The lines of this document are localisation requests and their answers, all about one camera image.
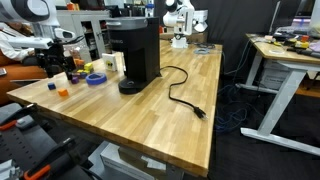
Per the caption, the blue wooden block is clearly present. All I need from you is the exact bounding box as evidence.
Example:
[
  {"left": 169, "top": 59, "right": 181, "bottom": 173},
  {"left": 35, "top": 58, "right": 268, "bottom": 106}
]
[{"left": 48, "top": 83, "right": 56, "bottom": 90}]

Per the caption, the white side desk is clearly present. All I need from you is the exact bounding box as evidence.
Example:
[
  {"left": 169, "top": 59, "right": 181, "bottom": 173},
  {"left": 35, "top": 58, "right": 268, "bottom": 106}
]
[{"left": 237, "top": 34, "right": 320, "bottom": 156}]

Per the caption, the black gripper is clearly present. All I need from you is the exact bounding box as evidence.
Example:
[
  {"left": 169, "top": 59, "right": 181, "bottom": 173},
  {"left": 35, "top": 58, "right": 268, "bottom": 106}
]
[{"left": 35, "top": 44, "right": 75, "bottom": 80}]

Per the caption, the grey metal cabinet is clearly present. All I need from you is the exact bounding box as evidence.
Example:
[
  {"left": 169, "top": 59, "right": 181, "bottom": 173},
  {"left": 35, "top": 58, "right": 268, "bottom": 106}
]
[{"left": 57, "top": 10, "right": 110, "bottom": 62}]

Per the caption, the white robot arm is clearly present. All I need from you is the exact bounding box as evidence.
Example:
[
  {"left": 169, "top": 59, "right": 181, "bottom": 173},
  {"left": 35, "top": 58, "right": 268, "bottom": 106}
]
[{"left": 0, "top": 0, "right": 76, "bottom": 80}]

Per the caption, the orange wooden block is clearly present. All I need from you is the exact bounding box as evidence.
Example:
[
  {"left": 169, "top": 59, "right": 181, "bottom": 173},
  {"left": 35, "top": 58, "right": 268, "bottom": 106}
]
[{"left": 58, "top": 88, "right": 69, "bottom": 96}]

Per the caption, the purple wooden block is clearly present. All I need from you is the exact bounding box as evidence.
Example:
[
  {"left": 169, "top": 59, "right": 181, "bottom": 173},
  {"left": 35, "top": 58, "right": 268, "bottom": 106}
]
[{"left": 71, "top": 77, "right": 79, "bottom": 84}]

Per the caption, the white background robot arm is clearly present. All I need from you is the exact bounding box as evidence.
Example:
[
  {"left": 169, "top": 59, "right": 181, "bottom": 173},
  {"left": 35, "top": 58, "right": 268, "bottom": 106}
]
[{"left": 163, "top": 0, "right": 208, "bottom": 48}]

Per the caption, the black power cable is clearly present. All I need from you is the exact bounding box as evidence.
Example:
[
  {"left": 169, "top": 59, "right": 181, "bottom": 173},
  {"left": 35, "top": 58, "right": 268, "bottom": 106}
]
[{"left": 159, "top": 65, "right": 208, "bottom": 121}]

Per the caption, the blue tape roll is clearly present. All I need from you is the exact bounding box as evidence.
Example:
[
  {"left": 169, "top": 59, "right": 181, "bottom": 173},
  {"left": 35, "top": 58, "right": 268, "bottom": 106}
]
[{"left": 86, "top": 73, "right": 107, "bottom": 85}]

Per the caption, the small white card box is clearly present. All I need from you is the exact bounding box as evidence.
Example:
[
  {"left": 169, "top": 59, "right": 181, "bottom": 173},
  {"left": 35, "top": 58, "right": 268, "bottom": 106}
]
[{"left": 102, "top": 53, "right": 118, "bottom": 71}]

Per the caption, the clear plastic block jar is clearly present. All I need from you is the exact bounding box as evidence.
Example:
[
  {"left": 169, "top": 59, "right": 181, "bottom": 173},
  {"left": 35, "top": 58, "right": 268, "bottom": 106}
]
[{"left": 64, "top": 46, "right": 94, "bottom": 78}]

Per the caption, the black coffee maker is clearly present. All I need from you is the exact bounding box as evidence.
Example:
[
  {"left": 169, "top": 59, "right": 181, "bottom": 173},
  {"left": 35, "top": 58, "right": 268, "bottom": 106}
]
[{"left": 106, "top": 17, "right": 161, "bottom": 94}]

